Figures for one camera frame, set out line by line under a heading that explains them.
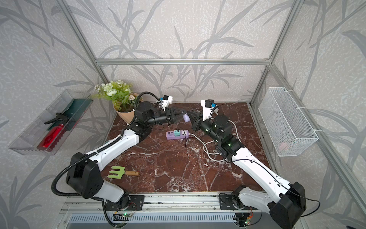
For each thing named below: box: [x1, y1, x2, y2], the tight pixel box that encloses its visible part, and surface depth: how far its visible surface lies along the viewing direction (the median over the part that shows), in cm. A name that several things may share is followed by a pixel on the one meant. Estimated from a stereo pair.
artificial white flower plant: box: [91, 79, 140, 113], surface depth 90 cm
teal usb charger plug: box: [173, 129, 181, 137], surface depth 96 cm
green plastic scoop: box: [43, 98, 94, 132], surface depth 69 cm
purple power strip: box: [165, 129, 190, 140], surface depth 101 cm
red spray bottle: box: [36, 118, 66, 152], surface depth 61 cm
